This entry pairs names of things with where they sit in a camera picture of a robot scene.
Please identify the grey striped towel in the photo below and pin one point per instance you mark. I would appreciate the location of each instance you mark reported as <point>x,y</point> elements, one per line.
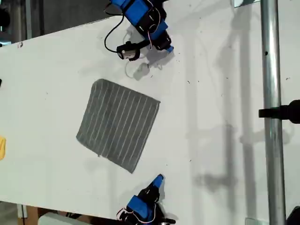
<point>117,126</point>

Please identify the wooden table leg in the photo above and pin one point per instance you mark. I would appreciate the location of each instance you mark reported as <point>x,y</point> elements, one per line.
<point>30,215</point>

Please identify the black clamp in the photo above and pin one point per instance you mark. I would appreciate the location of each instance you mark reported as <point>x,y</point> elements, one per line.
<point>281,112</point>

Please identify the dark rounded object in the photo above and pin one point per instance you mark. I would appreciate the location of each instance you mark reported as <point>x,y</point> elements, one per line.
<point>294,216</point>

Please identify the yellow object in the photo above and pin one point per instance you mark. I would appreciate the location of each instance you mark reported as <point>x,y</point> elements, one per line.
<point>2,147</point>

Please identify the black camera stalk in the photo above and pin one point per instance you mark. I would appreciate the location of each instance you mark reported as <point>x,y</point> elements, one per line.
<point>143,44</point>

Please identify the steel post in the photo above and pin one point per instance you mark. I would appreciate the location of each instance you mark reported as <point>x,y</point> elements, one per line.
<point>273,164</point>

